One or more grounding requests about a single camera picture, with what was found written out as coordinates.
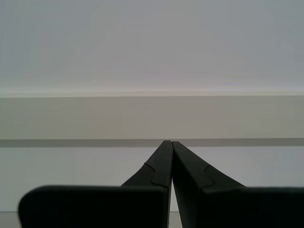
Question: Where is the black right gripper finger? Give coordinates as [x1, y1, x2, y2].
[18, 140, 173, 228]
[171, 141, 304, 228]

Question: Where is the long beige wall board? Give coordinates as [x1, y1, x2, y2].
[0, 95, 304, 141]

